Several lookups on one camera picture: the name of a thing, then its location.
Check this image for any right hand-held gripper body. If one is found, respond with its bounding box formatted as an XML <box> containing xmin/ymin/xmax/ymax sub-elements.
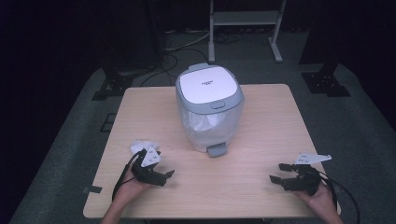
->
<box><xmin>281</xmin><ymin>151</ymin><xmax>332</xmax><ymax>197</ymax></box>

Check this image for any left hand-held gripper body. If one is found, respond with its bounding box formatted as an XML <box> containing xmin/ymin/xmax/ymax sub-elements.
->
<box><xmin>130</xmin><ymin>145</ymin><xmax>168</xmax><ymax>188</ymax></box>

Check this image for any white paper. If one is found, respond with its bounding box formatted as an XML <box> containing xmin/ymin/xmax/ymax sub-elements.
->
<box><xmin>129</xmin><ymin>139</ymin><xmax>160</xmax><ymax>155</ymax></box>

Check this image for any white and grey pedal bin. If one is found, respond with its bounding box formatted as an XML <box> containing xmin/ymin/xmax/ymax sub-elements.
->
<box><xmin>175</xmin><ymin>63</ymin><xmax>246</xmax><ymax>159</ymax></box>

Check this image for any person's right hand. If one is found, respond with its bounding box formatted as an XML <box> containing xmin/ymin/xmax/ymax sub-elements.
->
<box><xmin>293</xmin><ymin>182</ymin><xmax>339</xmax><ymax>216</ymax></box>

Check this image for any person's left hand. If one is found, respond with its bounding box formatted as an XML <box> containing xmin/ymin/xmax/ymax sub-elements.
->
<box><xmin>116</xmin><ymin>169</ymin><xmax>157</xmax><ymax>205</ymax></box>

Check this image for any white plastic bin liner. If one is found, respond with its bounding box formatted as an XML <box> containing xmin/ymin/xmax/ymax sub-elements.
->
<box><xmin>181</xmin><ymin>105</ymin><xmax>245</xmax><ymax>151</ymax></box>

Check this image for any black tape strip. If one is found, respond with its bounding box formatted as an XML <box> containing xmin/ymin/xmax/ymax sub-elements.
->
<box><xmin>81</xmin><ymin>185</ymin><xmax>104</xmax><ymax>195</ymax></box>

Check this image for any black tape square outline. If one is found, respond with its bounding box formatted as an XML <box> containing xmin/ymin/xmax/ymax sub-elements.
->
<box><xmin>99</xmin><ymin>113</ymin><xmax>117</xmax><ymax>133</ymax></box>

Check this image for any white metal stand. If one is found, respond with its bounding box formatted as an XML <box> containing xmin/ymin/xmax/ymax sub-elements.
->
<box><xmin>207</xmin><ymin>0</ymin><xmax>288</xmax><ymax>63</ymax></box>

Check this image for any right hand-held gripper black cable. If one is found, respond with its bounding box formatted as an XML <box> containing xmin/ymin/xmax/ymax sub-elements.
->
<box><xmin>317</xmin><ymin>170</ymin><xmax>361</xmax><ymax>224</ymax></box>

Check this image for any black floor cable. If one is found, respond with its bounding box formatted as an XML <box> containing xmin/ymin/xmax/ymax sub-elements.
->
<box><xmin>139</xmin><ymin>46</ymin><xmax>210</xmax><ymax>88</ymax></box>

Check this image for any black stand with base plate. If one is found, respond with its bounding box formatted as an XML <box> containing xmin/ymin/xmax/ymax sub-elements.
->
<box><xmin>91</xmin><ymin>59</ymin><xmax>135</xmax><ymax>102</ymax></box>
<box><xmin>299</xmin><ymin>46</ymin><xmax>352</xmax><ymax>98</ymax></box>

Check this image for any white floor cable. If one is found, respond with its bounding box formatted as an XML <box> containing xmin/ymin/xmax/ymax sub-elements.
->
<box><xmin>163</xmin><ymin>29</ymin><xmax>213</xmax><ymax>53</ymax></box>

